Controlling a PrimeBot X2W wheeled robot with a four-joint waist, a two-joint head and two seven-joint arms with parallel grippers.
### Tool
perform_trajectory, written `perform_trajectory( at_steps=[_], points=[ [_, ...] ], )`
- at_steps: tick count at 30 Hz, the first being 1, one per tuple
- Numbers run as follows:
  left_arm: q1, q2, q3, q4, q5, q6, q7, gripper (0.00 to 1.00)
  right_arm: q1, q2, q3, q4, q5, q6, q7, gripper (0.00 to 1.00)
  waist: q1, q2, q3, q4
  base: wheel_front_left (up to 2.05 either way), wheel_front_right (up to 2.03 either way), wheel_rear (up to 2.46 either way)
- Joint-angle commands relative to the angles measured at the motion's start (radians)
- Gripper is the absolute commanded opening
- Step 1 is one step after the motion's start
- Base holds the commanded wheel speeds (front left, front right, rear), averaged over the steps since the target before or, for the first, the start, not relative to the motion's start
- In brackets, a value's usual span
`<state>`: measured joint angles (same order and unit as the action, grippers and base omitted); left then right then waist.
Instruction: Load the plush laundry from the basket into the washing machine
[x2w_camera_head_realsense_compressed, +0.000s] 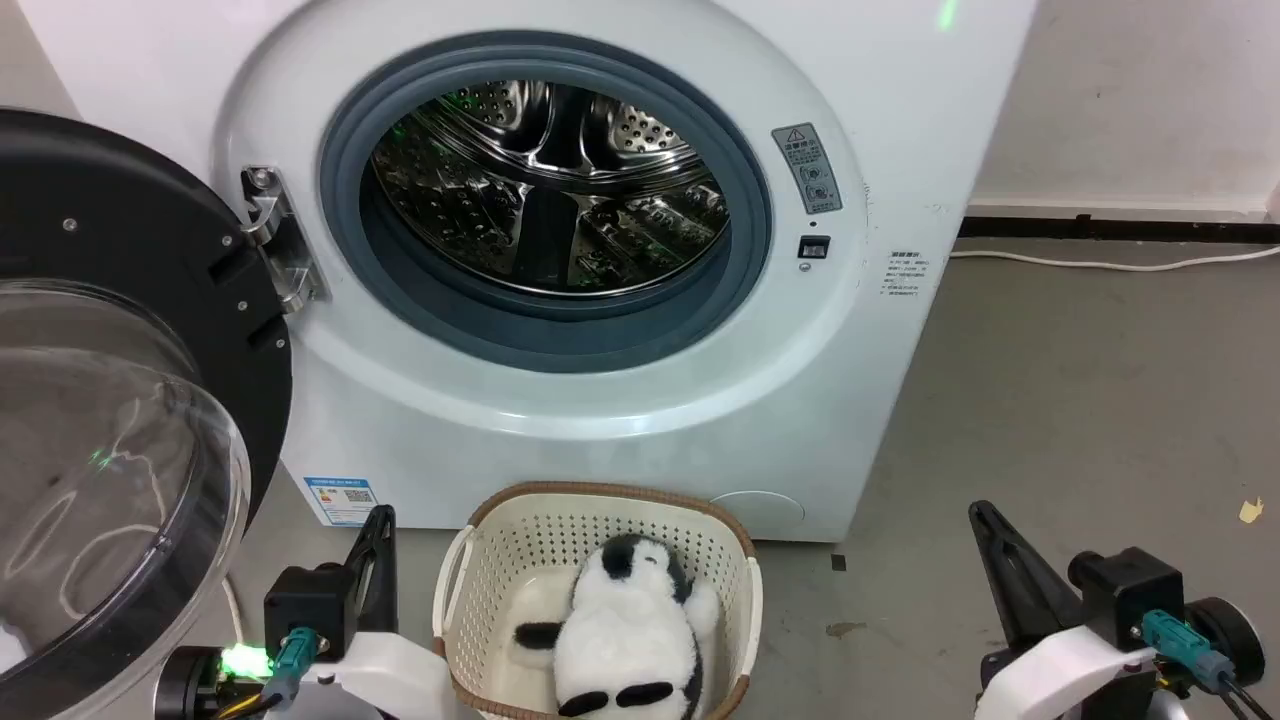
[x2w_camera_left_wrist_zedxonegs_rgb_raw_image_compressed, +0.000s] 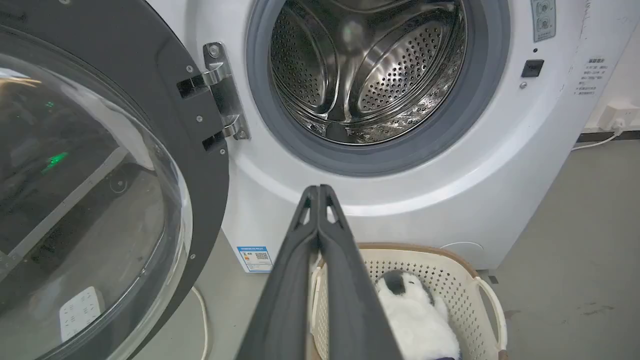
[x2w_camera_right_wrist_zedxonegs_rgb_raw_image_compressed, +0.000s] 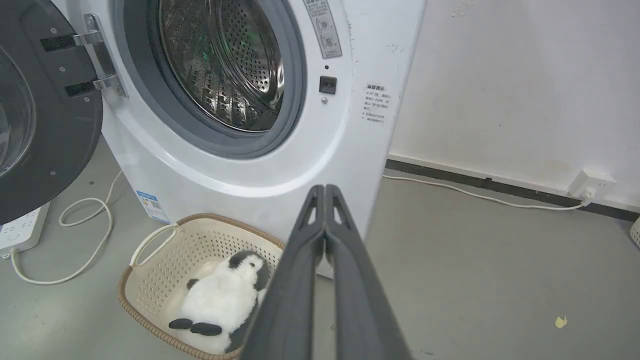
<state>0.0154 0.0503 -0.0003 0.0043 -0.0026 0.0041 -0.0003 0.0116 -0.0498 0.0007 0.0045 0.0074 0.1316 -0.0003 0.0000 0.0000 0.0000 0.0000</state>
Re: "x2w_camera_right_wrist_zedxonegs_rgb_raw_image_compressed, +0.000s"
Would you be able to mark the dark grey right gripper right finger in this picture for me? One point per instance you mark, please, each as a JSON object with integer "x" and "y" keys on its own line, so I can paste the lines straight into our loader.
{"x": 360, "y": 300}

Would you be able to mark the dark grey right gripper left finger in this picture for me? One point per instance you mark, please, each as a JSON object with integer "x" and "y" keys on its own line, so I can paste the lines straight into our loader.
{"x": 287, "y": 295}

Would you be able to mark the white front-load washing machine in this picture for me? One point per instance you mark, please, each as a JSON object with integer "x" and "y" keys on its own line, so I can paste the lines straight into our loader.
{"x": 310, "y": 125}

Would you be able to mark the dark grey washing machine door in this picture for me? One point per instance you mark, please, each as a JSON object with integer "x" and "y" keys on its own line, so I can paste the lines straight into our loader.
{"x": 40, "y": 105}

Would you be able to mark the black and white plush penguin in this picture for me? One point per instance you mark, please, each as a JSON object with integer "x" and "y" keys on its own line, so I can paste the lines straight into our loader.
{"x": 220, "y": 300}

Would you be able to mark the cream perforated laundry basket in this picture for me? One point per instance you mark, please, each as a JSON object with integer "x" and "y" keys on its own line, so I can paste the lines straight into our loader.
{"x": 160, "y": 280}

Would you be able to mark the yellow paper scrap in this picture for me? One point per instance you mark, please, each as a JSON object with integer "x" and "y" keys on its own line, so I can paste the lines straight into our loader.
{"x": 561, "y": 322}

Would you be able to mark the white power strip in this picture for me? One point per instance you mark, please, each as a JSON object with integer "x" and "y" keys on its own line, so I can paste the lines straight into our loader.
{"x": 22, "y": 229}

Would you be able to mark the white perforated basket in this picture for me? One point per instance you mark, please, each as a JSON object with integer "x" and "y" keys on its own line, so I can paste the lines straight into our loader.
{"x": 635, "y": 232}

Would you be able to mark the white wall socket plug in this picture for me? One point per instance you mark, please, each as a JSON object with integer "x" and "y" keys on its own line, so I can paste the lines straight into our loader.
{"x": 591, "y": 184}

